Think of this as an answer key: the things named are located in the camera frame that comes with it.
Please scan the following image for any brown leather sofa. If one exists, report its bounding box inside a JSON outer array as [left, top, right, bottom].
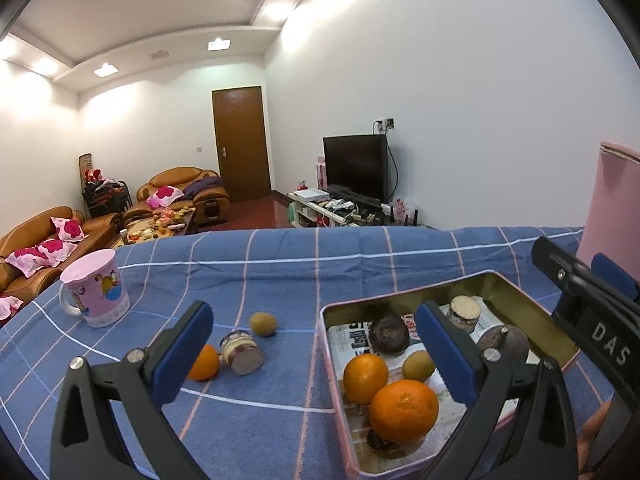
[[0, 206, 123, 306]]

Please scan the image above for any pink tin box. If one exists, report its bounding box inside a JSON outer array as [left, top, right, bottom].
[[319, 270, 583, 478]]

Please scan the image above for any black flat television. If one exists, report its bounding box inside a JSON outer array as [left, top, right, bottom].
[[323, 135, 390, 204]]

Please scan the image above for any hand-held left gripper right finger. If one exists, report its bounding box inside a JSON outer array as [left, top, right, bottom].
[[414, 300, 581, 480]]

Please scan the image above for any blue plaid tablecloth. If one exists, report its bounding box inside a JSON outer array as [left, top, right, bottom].
[[0, 225, 640, 480]]

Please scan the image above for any pink floral pillow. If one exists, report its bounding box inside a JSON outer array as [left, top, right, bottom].
[[146, 186, 183, 208], [37, 239, 78, 266], [5, 247, 53, 277], [0, 296, 25, 321], [51, 217, 86, 242]]

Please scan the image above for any brown wooden door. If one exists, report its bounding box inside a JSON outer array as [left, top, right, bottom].
[[212, 86, 272, 206]]

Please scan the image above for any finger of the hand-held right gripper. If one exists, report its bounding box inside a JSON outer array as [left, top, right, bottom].
[[531, 235, 601, 292], [591, 253, 640, 306]]

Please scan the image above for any brown-green kiwi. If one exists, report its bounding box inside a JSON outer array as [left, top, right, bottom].
[[249, 311, 279, 337], [401, 350, 437, 382]]

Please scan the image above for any person's right hand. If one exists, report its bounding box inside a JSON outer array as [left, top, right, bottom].
[[576, 400, 613, 477]]

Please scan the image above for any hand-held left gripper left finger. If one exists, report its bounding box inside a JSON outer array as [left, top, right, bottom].
[[49, 300, 216, 480]]

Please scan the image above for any white television stand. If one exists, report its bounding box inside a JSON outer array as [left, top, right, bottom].
[[287, 190, 396, 228]]

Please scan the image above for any printed paper liner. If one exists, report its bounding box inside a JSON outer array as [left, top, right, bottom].
[[327, 305, 501, 461]]

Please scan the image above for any purple blanket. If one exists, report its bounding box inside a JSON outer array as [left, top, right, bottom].
[[182, 176, 222, 197]]

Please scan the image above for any brown leather armchair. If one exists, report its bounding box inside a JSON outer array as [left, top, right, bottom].
[[122, 167, 231, 226]]

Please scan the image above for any orange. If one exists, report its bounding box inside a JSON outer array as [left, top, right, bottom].
[[343, 354, 390, 406], [187, 344, 221, 382], [369, 380, 440, 445]]

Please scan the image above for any pink cartoon mug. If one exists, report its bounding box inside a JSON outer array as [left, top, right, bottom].
[[59, 249, 131, 328]]

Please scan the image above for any pink electric kettle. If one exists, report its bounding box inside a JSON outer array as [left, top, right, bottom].
[[577, 141, 640, 301]]

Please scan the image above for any black power cable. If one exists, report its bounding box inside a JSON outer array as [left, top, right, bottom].
[[386, 130, 401, 201]]

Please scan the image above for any cluttered coffee table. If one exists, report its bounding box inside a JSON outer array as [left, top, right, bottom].
[[112, 207, 197, 248]]

